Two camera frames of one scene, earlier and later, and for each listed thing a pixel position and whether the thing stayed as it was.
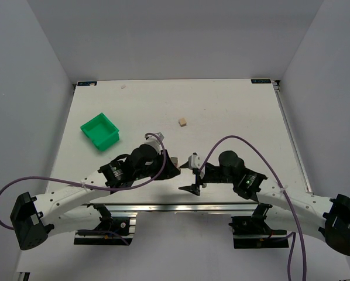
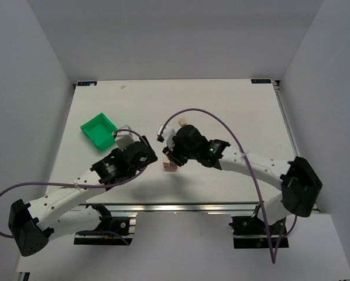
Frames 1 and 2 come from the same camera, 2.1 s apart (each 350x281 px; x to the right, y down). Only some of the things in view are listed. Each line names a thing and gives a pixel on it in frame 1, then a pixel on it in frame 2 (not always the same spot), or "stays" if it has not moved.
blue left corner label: x=86 y=83 stays
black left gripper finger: x=171 y=169 to x=150 y=157
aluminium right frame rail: x=276 y=84 stays
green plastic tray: x=102 y=131 stays
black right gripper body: x=198 y=178 to x=171 y=155
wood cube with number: x=182 y=122 stays
